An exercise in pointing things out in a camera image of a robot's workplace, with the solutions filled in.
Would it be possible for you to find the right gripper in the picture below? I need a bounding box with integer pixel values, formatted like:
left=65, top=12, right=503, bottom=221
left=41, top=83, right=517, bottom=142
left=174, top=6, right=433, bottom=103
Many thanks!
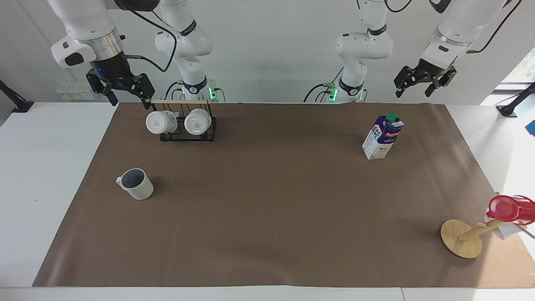
left=85, top=51, right=156, bottom=110

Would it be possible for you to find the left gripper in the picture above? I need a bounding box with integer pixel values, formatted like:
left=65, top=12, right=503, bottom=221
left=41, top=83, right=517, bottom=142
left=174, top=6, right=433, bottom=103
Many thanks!
left=394, top=57, right=457, bottom=98

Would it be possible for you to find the blue white milk carton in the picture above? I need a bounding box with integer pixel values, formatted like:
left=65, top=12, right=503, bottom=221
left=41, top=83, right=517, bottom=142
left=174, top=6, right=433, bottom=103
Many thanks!
left=362, top=113, right=405, bottom=161

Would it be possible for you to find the grey cup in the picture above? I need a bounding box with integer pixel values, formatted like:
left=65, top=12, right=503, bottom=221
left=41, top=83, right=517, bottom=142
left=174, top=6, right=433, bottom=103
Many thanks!
left=116, top=168, right=154, bottom=201

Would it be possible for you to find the white mug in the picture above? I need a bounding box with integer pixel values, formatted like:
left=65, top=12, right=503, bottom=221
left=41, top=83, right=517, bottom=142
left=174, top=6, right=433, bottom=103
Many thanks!
left=484, top=215, right=523, bottom=240
left=146, top=110, right=178, bottom=135
left=184, top=109, right=213, bottom=136

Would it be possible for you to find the black stand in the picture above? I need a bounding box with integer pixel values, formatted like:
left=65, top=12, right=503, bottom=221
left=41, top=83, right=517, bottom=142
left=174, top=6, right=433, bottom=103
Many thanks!
left=0, top=79, right=34, bottom=114
left=496, top=82, right=535, bottom=118

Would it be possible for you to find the red mug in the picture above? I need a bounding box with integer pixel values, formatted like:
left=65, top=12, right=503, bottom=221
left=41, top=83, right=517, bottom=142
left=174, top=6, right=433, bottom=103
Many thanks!
left=487, top=195, right=535, bottom=225

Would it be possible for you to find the wooden mug tree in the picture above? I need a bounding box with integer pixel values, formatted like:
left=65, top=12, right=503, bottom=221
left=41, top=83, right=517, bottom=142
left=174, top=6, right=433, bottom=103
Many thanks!
left=441, top=205, right=535, bottom=259

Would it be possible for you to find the white wall socket strip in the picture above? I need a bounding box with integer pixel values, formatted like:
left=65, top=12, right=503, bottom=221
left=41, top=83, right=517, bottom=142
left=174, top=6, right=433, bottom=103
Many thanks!
left=56, top=81, right=95, bottom=101

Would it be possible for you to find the black cable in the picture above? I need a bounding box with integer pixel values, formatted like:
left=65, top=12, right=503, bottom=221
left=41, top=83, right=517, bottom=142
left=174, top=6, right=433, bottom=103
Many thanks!
left=121, top=3, right=178, bottom=73
left=465, top=0, right=522, bottom=54
left=165, top=80, right=185, bottom=101
left=303, top=67, right=345, bottom=103

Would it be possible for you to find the black wire mug rack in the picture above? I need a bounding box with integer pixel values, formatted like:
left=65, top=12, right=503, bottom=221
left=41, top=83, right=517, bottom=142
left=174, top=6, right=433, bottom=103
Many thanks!
left=150, top=99, right=218, bottom=142

